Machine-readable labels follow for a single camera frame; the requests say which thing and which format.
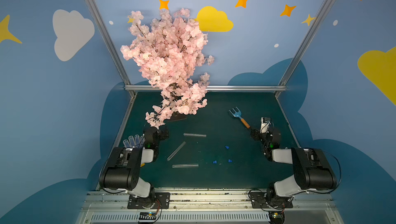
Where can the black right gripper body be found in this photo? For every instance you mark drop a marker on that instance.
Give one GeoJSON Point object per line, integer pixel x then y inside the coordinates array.
{"type": "Point", "coordinates": [256, 132]}

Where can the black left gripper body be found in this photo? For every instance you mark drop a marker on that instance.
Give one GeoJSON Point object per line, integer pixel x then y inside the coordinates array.
{"type": "Point", "coordinates": [164, 132]}

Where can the clear test tube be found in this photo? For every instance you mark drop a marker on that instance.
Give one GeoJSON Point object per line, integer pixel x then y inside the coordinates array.
{"type": "Point", "coordinates": [194, 135]}
{"type": "Point", "coordinates": [185, 165]}

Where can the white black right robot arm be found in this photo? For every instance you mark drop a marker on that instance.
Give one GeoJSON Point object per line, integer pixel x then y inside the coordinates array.
{"type": "Point", "coordinates": [312, 171]}

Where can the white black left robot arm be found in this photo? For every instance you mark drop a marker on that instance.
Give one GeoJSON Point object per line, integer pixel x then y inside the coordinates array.
{"type": "Point", "coordinates": [121, 172]}

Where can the blue dotted work glove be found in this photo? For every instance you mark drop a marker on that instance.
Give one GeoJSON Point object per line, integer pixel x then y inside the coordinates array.
{"type": "Point", "coordinates": [132, 141]}

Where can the blue toy garden fork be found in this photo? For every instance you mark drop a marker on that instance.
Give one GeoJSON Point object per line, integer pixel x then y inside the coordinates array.
{"type": "Point", "coordinates": [236, 112]}

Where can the right controller board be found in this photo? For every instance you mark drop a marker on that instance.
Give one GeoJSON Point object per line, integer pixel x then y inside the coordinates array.
{"type": "Point", "coordinates": [276, 218]}

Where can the controller board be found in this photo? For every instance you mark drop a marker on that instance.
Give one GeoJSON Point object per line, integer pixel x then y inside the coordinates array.
{"type": "Point", "coordinates": [276, 218]}
{"type": "Point", "coordinates": [147, 217]}

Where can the left controller board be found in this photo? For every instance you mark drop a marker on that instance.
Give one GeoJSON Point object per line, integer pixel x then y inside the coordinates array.
{"type": "Point", "coordinates": [147, 217]}

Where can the pink cherry blossom tree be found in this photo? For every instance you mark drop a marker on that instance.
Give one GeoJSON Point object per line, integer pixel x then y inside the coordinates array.
{"type": "Point", "coordinates": [167, 53]}

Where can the dark tree base plate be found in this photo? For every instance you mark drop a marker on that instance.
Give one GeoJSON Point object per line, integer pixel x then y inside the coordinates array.
{"type": "Point", "coordinates": [176, 116]}

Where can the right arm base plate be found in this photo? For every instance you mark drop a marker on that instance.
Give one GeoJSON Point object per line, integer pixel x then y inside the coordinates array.
{"type": "Point", "coordinates": [259, 200]}

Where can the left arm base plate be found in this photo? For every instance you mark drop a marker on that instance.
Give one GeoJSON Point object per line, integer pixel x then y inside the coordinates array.
{"type": "Point", "coordinates": [158, 200]}

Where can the aluminium front rail base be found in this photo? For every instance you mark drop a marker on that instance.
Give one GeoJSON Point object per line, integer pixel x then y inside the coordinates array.
{"type": "Point", "coordinates": [207, 206]}

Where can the aluminium frame post right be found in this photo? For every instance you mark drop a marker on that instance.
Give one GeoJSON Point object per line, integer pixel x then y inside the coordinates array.
{"type": "Point", "coordinates": [308, 38]}

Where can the aluminium frame post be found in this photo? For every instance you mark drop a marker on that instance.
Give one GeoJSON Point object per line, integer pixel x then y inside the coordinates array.
{"type": "Point", "coordinates": [94, 11]}
{"type": "Point", "coordinates": [308, 38]}

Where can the aluminium frame post left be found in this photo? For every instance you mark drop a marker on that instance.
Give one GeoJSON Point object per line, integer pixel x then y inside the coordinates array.
{"type": "Point", "coordinates": [94, 11]}

